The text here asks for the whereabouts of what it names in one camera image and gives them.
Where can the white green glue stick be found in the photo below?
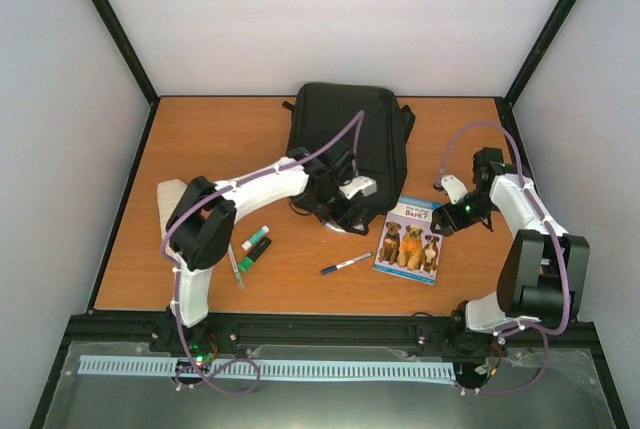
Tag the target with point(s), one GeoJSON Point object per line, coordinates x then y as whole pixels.
{"type": "Point", "coordinates": [255, 238]}

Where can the clear silver pen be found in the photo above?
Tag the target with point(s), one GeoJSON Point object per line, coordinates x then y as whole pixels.
{"type": "Point", "coordinates": [235, 268]}

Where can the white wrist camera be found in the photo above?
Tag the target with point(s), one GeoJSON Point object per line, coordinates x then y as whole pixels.
{"type": "Point", "coordinates": [453, 187]}
{"type": "Point", "coordinates": [359, 185]}

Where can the beige knitted pencil case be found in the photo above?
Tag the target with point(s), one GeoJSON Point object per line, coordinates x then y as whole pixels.
{"type": "Point", "coordinates": [169, 194]}

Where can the green highlighter marker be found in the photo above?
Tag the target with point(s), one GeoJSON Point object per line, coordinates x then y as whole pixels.
{"type": "Point", "coordinates": [254, 254]}

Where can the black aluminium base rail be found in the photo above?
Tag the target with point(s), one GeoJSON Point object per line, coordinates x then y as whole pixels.
{"type": "Point", "coordinates": [236, 333]}

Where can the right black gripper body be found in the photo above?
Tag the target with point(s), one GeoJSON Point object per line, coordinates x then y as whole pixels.
{"type": "Point", "coordinates": [478, 211]}

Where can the light blue cable duct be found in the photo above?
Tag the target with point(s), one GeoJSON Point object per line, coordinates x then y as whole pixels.
{"type": "Point", "coordinates": [271, 370]}

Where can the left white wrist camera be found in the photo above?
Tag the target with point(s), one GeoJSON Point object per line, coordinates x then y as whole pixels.
{"type": "Point", "coordinates": [359, 185]}

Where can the blue white pen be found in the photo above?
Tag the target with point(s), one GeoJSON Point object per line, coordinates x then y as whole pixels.
{"type": "Point", "coordinates": [335, 267]}

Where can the dog picture book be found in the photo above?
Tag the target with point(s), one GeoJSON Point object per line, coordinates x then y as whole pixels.
{"type": "Point", "coordinates": [407, 247]}

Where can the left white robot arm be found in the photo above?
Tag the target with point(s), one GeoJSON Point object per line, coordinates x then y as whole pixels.
{"type": "Point", "coordinates": [199, 229]}

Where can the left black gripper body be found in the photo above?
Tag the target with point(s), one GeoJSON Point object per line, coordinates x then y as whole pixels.
{"type": "Point", "coordinates": [333, 209]}

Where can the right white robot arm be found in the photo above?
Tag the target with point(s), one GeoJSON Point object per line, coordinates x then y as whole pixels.
{"type": "Point", "coordinates": [542, 279]}

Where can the black student backpack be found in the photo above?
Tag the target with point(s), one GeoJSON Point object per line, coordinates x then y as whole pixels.
{"type": "Point", "coordinates": [379, 144]}

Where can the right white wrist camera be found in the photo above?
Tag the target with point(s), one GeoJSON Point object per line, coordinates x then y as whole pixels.
{"type": "Point", "coordinates": [453, 187]}

